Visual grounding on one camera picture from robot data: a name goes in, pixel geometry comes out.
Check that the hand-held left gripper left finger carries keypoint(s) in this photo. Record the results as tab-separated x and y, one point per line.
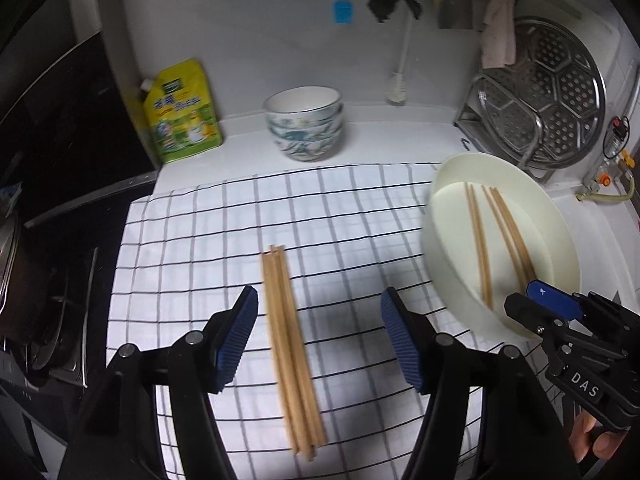
235	340

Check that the round perforated steel steamer tray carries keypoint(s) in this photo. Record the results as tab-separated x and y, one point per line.
560	90

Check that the bundle of wooden chopsticks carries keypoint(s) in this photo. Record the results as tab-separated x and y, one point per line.
291	360

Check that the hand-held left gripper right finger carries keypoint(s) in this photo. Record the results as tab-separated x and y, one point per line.
402	345

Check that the large white basin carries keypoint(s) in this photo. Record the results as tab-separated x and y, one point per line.
450	280

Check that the white black checked cloth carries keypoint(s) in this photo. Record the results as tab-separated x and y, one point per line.
200	260

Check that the blue wall hook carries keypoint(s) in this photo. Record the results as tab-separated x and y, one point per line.
342	11

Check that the pink hanging cloth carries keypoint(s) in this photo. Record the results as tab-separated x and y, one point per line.
500	30

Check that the white red wall fitting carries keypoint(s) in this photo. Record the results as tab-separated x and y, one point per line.
617	132

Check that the black range hood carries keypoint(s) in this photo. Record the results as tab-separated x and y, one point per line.
75	135

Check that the yellow seasoning pouch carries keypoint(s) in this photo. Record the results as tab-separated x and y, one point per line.
182	115

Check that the gas stove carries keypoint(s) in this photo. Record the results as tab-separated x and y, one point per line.
65	335

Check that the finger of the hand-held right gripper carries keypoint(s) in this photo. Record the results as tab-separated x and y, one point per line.
550	300
530	315

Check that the wooden chopstick pair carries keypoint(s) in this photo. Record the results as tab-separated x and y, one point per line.
506	235

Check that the person's right hand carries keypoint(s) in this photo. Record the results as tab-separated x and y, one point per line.
600	442

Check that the hanging steel cleaver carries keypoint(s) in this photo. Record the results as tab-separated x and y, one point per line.
455	7

